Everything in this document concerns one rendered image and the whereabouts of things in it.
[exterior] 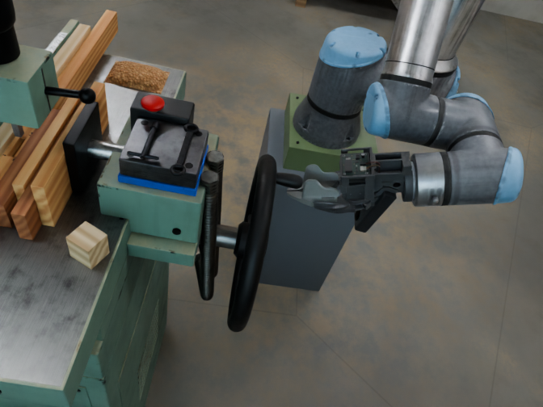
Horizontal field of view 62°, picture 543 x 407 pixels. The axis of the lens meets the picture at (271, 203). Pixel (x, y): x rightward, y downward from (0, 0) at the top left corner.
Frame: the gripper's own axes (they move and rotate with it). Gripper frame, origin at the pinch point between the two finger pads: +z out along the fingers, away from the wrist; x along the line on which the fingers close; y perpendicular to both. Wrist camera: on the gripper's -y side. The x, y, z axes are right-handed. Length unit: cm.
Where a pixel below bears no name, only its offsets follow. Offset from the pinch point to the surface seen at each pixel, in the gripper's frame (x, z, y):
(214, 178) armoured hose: 14.2, 7.6, 18.9
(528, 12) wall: -326, -159, -140
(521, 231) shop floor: -83, -86, -119
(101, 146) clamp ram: 11.6, 22.7, 23.4
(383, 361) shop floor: -10, -18, -94
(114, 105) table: -4.6, 28.4, 18.9
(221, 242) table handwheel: 13.1, 10.6, 3.4
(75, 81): -5.3, 33.4, 23.5
